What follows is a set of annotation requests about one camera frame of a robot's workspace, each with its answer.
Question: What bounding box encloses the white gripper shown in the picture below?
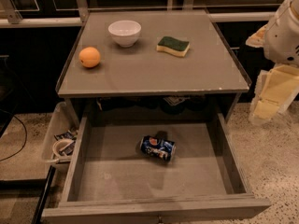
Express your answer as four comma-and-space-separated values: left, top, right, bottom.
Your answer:
246, 0, 299, 125

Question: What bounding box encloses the blue pepsi can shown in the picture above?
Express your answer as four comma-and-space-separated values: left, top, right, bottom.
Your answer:
140, 135, 176, 161

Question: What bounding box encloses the grey counter cabinet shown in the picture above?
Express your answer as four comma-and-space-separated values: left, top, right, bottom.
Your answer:
55, 9, 252, 126

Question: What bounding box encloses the open grey top drawer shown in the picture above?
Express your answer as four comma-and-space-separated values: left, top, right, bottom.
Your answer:
42, 114, 270, 224

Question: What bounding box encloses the green and yellow sponge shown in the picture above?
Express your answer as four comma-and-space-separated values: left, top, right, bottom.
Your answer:
156, 36, 190, 58

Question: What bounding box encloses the white ceramic bowl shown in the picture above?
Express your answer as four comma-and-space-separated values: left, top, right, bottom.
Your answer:
108, 21, 141, 48

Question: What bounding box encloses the orange fruit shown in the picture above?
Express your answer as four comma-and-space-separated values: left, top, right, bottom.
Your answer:
78, 47, 101, 68

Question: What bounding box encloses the roll of tape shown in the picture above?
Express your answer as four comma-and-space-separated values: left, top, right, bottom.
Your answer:
52, 138, 76, 158

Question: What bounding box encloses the clear plastic bin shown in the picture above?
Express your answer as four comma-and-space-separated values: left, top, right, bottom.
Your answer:
41, 102, 78, 173

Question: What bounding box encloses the metal railing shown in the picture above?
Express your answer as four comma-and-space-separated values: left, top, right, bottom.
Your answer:
0, 0, 284, 24

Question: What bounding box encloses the black cable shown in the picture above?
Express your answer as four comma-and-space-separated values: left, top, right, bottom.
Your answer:
0, 108, 28, 162

